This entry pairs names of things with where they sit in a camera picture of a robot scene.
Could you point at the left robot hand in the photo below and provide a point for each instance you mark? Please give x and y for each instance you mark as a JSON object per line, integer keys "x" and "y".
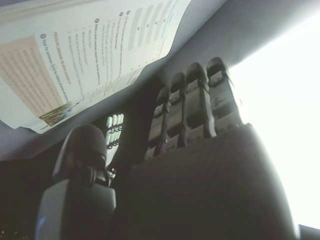
{"x": 200, "y": 190}

